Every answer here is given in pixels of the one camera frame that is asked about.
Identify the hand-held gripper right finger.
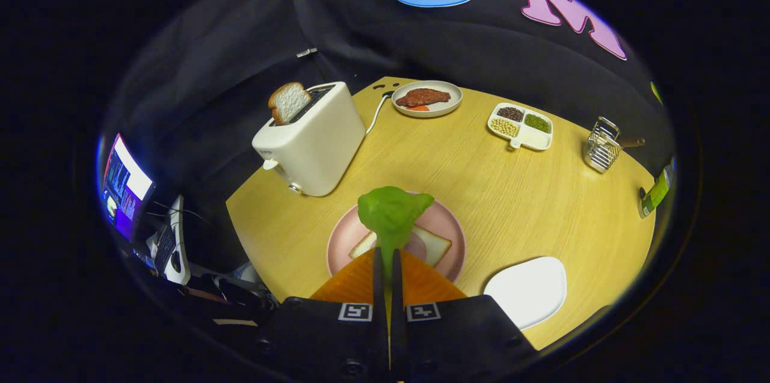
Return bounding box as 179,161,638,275
391,248,539,383

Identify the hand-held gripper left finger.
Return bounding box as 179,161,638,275
253,247,390,383

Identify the green lettuce leaf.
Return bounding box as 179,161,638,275
357,186,435,287

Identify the toasted bread slice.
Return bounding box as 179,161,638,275
268,82,312,126

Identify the white square plate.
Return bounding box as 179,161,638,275
483,256,568,331

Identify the white bread slice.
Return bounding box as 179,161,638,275
349,224,452,268

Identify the dark equipment pile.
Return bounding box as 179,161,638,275
178,263,280,329

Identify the pink ham slice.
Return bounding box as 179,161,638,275
404,231,428,260

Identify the pink round plate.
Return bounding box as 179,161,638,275
326,192,467,284

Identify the white keyboard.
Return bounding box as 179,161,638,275
146,194,192,286

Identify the white toaster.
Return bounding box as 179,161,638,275
251,81,366,198

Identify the white divided dish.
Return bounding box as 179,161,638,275
487,102,553,151

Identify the yellow soybeans heap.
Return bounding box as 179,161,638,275
490,118,520,138

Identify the white round plate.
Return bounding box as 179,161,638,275
391,80,464,118

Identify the brown steak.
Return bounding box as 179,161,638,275
395,88,452,109

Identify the green bottle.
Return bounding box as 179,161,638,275
638,158,676,218

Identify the computer monitor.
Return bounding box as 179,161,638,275
99,133,155,244

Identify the white toaster cable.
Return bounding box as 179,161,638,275
365,91,395,135

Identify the wire basket with wooden handle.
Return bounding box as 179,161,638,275
583,117,645,174

